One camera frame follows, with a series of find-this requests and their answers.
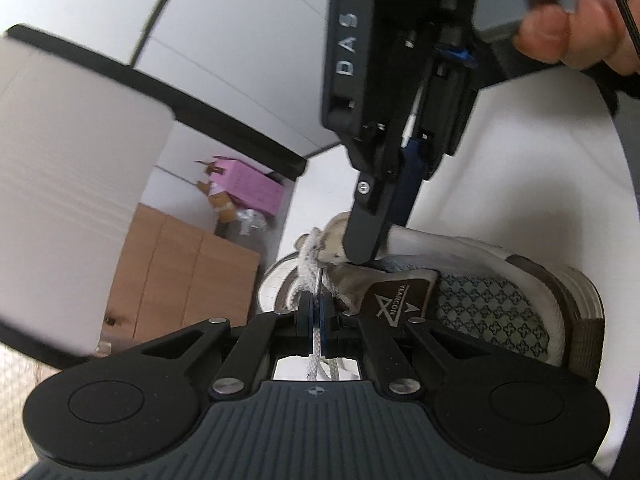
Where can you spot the pink cardboard box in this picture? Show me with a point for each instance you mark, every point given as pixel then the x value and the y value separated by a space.
pixel 250 190

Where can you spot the white and brown sneaker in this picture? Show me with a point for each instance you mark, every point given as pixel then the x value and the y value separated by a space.
pixel 480 305

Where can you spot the clear plastic bag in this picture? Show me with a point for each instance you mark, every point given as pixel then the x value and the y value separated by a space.
pixel 250 220

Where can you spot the bed with cream floral bedspread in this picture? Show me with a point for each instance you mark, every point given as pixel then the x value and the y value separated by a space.
pixel 20 385

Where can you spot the white shoelace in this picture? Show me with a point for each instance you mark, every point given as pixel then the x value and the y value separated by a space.
pixel 307 260

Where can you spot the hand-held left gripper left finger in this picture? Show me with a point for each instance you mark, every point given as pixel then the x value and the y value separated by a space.
pixel 305 322

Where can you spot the white chair with black frame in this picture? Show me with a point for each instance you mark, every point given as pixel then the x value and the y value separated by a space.
pixel 65 160

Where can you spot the wooden nightstand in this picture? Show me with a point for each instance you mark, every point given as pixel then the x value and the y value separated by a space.
pixel 175 275

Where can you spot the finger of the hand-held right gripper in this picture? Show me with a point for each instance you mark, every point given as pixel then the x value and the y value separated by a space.
pixel 407 190
pixel 367 225

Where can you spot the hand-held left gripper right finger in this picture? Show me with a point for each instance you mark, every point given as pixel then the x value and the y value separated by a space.
pixel 328 322

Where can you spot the person's right hand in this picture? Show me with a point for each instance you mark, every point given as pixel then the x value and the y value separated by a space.
pixel 590 35

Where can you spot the brown cardboard piece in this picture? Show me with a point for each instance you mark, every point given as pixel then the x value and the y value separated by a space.
pixel 222 207

